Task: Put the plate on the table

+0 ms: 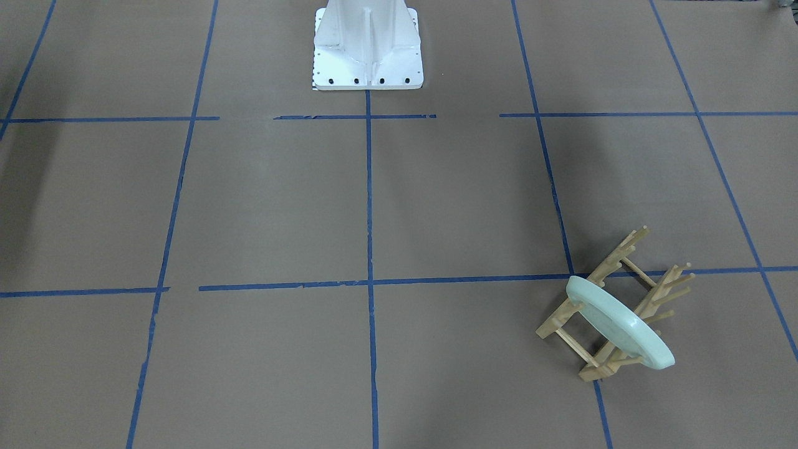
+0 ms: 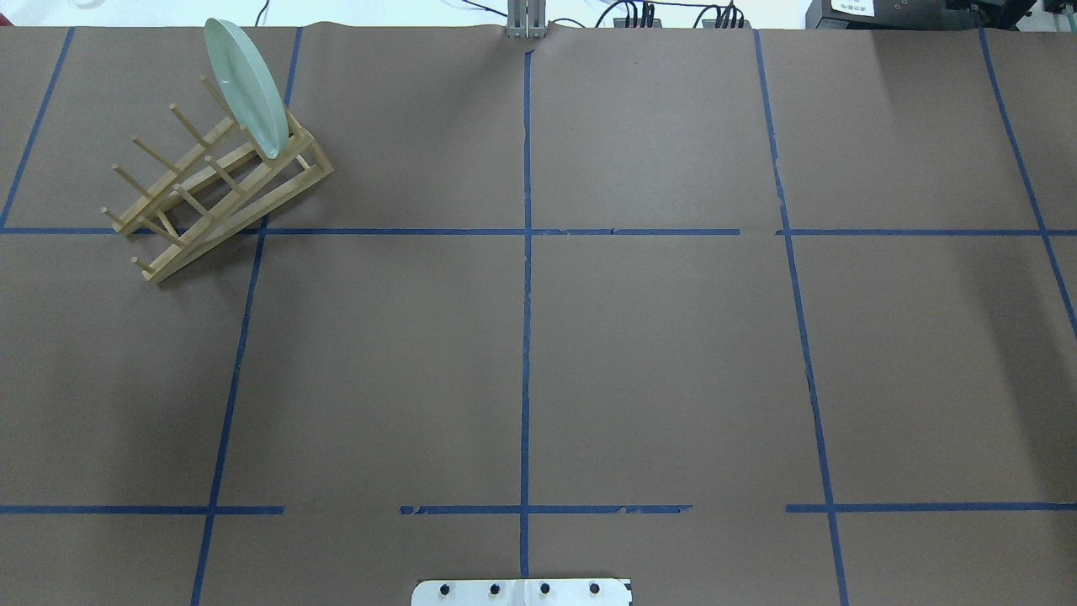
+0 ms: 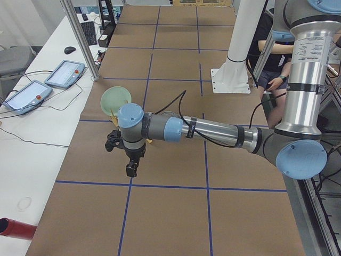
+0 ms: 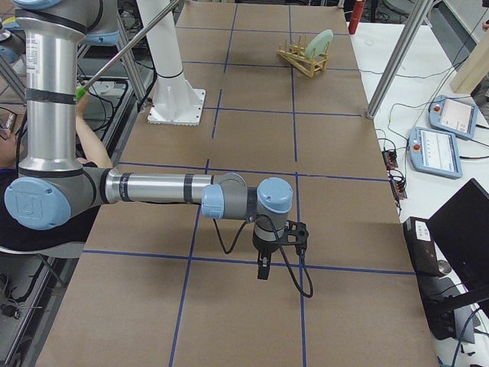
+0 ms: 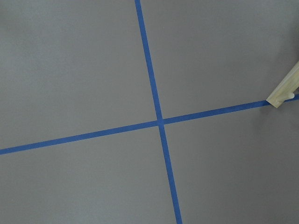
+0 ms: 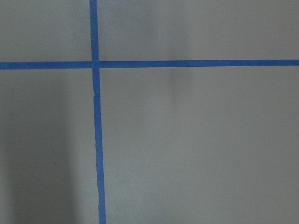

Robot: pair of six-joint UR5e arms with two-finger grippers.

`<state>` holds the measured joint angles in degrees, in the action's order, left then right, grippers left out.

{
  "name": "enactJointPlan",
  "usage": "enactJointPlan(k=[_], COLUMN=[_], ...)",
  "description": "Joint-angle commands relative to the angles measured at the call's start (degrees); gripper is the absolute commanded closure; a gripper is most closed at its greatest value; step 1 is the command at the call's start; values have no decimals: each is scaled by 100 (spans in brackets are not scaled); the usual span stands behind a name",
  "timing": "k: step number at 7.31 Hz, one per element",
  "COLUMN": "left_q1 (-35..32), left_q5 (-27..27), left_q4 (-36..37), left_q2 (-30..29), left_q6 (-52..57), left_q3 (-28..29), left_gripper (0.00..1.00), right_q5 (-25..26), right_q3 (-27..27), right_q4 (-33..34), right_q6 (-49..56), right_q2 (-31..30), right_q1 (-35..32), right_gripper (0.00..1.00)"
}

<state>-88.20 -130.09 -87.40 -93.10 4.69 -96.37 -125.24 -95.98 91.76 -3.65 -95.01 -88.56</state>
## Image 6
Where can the blue tape line lengthwise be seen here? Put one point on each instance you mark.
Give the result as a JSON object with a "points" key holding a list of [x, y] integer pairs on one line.
{"points": [[97, 109]]}

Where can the blue tape line crosswise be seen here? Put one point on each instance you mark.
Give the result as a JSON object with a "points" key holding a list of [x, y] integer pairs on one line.
{"points": [[144, 64]]}

